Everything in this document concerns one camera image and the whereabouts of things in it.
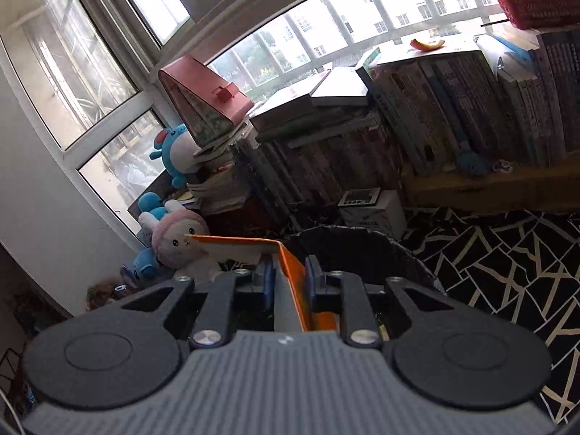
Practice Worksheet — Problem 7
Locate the pile of assorted books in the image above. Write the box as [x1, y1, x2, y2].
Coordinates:
[186, 67, 404, 228]

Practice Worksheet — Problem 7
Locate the black white patterned rug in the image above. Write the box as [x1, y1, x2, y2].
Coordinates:
[401, 206, 580, 425]

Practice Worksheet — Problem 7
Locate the pink house-shaped box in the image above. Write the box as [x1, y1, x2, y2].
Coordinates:
[158, 54, 256, 148]

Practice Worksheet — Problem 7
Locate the small blue white plush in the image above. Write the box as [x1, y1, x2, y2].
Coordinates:
[137, 191, 182, 232]

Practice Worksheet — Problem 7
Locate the small orange peel slice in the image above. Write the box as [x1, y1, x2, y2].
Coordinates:
[410, 37, 447, 52]

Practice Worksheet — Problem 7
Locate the orange potato chip bag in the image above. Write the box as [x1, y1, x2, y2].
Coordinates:
[185, 233, 339, 334]

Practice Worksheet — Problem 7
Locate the brown-haired doll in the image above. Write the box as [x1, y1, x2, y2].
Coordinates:
[86, 276, 132, 311]

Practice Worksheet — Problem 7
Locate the blue big-eared plush toy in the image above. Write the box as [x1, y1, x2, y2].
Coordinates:
[120, 246, 175, 289]

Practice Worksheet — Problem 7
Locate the white cardboard box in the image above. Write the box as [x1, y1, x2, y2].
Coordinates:
[337, 187, 409, 241]

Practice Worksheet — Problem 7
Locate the blue white-bellied plush toy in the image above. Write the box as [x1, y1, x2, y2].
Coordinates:
[149, 123, 200, 189]

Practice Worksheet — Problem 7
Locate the yellow wooden drawer cabinet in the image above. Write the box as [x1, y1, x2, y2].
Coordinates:
[401, 161, 580, 214]

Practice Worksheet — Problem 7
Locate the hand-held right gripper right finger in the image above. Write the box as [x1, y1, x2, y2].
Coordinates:
[306, 256, 458, 351]

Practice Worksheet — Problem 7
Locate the pink rabbit plush toy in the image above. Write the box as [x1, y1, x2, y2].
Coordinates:
[149, 199, 219, 282]

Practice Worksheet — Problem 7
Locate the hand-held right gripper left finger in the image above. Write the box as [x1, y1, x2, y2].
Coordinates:
[120, 258, 276, 351]

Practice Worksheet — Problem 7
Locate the blue knitted toy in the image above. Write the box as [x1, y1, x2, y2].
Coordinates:
[455, 145, 493, 178]

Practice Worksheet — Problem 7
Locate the black lined waste bin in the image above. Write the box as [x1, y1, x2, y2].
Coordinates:
[281, 224, 447, 341]

